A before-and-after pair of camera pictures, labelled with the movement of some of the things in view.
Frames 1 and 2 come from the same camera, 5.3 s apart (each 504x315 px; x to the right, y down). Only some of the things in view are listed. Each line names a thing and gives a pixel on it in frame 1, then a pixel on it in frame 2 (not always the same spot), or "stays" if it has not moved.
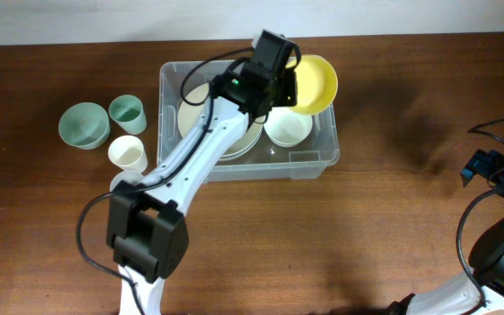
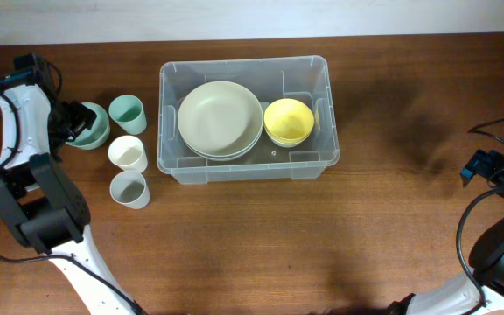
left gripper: x=290 y=95 → x=84 y=116
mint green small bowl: x=85 y=125 stays
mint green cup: x=128 y=112 stays
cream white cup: x=128 y=152 stays
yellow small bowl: x=317 y=85 → x=288 y=120
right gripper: x=482 y=164 stays
